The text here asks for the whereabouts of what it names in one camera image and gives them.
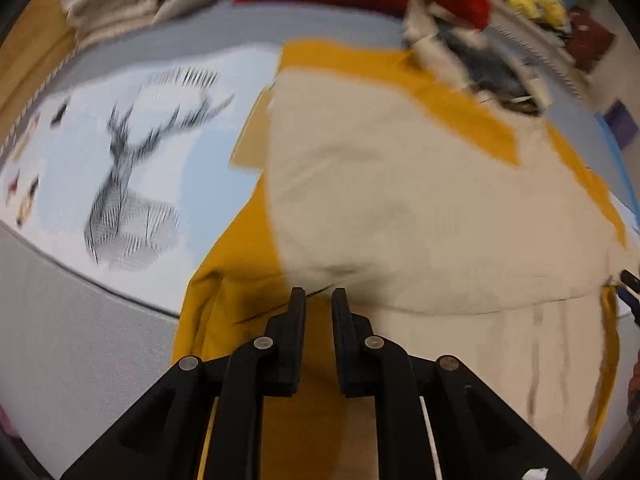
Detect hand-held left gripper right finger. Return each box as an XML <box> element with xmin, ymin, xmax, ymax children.
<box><xmin>331</xmin><ymin>287</ymin><xmax>583</xmax><ymax>480</ymax></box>

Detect purple box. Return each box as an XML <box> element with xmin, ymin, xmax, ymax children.
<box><xmin>602</xmin><ymin>100</ymin><xmax>640</xmax><ymax>151</ymax></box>

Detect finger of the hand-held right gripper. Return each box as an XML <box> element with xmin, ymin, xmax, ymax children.
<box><xmin>617</xmin><ymin>269</ymin><xmax>640</xmax><ymax>331</ymax></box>

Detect light blue printed blanket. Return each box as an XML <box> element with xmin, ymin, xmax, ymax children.
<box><xmin>0</xmin><ymin>42</ymin><xmax>286</xmax><ymax>318</ymax></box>

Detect grey and white patterned cloth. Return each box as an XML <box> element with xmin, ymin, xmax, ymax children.
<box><xmin>402</xmin><ymin>0</ymin><xmax>551</xmax><ymax>116</ymax></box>

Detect brown cardboard tag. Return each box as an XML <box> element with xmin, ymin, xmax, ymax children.
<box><xmin>230</xmin><ymin>87</ymin><xmax>276</xmax><ymax>168</ymax></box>

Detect dark red cloth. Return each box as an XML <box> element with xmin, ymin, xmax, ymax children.
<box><xmin>567</xmin><ymin>7</ymin><xmax>616</xmax><ymax>73</ymax></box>

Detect beige and yellow jacket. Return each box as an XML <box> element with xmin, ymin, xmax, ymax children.
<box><xmin>172</xmin><ymin>40</ymin><xmax>628</xmax><ymax>480</ymax></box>

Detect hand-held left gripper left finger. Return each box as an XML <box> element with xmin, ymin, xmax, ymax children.
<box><xmin>60</xmin><ymin>287</ymin><xmax>307</xmax><ymax>480</ymax></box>

